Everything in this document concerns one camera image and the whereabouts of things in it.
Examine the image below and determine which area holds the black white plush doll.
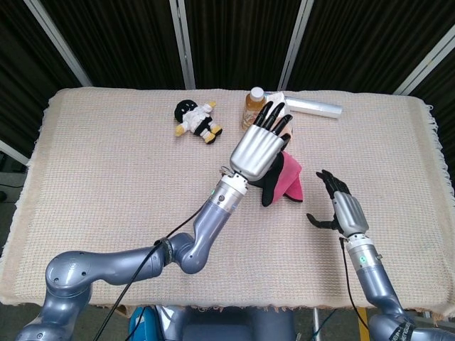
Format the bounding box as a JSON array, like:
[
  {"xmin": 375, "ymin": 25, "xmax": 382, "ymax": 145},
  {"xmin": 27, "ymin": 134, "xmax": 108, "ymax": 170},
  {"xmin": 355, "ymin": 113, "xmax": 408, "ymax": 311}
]
[{"xmin": 173, "ymin": 99, "xmax": 223, "ymax": 145}]

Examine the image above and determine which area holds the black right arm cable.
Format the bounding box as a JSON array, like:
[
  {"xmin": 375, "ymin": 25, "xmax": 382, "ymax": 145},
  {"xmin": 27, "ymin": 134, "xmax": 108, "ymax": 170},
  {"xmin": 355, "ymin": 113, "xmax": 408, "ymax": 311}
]
[{"xmin": 339, "ymin": 237, "xmax": 370, "ymax": 331}]

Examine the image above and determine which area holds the cream woven tablecloth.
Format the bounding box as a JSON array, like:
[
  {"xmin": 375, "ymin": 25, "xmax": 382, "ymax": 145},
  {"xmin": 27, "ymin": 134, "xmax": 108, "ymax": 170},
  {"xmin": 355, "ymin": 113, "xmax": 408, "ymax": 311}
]
[{"xmin": 0, "ymin": 87, "xmax": 455, "ymax": 319}]

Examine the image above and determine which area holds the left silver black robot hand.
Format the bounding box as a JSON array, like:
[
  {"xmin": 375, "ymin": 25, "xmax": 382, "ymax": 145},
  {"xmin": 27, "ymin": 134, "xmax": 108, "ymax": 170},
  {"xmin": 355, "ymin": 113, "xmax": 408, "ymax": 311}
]
[{"xmin": 229, "ymin": 101, "xmax": 294, "ymax": 181}]

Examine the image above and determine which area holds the pink and black cloth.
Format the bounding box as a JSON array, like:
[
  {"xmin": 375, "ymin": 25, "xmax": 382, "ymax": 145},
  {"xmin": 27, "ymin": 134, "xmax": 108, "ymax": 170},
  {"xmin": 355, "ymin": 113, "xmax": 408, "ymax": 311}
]
[{"xmin": 248, "ymin": 151, "xmax": 304, "ymax": 207}]

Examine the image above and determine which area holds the dark pleated curtain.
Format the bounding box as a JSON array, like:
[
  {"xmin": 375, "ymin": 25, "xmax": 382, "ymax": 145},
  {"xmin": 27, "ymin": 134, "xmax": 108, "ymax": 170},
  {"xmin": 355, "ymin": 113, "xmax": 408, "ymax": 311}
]
[{"xmin": 0, "ymin": 0, "xmax": 455, "ymax": 157}]

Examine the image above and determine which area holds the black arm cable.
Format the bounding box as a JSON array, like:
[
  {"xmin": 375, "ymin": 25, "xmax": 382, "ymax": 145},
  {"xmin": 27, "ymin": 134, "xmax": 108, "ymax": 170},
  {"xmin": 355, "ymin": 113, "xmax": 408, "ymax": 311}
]
[
  {"xmin": 339, "ymin": 237, "xmax": 370, "ymax": 331},
  {"xmin": 94, "ymin": 202, "xmax": 214, "ymax": 341}
]

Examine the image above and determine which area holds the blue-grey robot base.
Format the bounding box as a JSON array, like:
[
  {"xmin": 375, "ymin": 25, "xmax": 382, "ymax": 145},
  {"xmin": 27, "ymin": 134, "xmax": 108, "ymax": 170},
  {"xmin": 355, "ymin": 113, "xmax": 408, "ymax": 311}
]
[{"xmin": 156, "ymin": 305, "xmax": 296, "ymax": 341}]

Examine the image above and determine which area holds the yellow tea bottle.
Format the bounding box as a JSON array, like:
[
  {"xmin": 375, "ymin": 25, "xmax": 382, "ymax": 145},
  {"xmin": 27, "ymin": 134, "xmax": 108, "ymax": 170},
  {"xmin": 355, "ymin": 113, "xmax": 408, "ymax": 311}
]
[{"xmin": 242, "ymin": 87, "xmax": 267, "ymax": 131}]

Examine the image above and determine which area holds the grey metal frame post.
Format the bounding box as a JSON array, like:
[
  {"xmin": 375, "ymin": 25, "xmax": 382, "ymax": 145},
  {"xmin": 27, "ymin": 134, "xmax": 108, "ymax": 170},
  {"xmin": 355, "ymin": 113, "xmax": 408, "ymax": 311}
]
[
  {"xmin": 168, "ymin": 0, "xmax": 196, "ymax": 90},
  {"xmin": 23, "ymin": 0, "xmax": 93, "ymax": 87},
  {"xmin": 277, "ymin": 0, "xmax": 315, "ymax": 90},
  {"xmin": 393, "ymin": 33, "xmax": 455, "ymax": 96},
  {"xmin": 0, "ymin": 139, "xmax": 30, "ymax": 166}
]

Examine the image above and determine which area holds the bright blue plastic object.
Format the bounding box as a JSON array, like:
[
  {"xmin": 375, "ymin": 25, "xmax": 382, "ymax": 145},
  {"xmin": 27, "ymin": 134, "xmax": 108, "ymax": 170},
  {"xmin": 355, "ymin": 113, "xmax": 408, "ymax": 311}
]
[{"xmin": 128, "ymin": 305, "xmax": 158, "ymax": 341}]

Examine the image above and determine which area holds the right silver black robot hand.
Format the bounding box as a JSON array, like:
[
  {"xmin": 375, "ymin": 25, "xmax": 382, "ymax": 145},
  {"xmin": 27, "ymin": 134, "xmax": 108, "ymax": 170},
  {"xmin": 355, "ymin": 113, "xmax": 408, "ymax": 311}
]
[{"xmin": 306, "ymin": 169, "xmax": 370, "ymax": 236}]

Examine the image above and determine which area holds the clear plastic wrap roll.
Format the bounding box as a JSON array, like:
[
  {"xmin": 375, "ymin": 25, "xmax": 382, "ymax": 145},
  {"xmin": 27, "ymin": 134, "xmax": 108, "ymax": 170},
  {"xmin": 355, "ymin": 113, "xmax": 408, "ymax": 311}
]
[{"xmin": 286, "ymin": 94, "xmax": 343, "ymax": 121}]

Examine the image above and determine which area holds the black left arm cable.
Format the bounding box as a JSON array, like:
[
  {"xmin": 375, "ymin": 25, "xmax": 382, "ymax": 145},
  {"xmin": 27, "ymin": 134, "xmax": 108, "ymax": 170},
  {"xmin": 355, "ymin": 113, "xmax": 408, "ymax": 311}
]
[{"xmin": 94, "ymin": 202, "xmax": 214, "ymax": 341}]

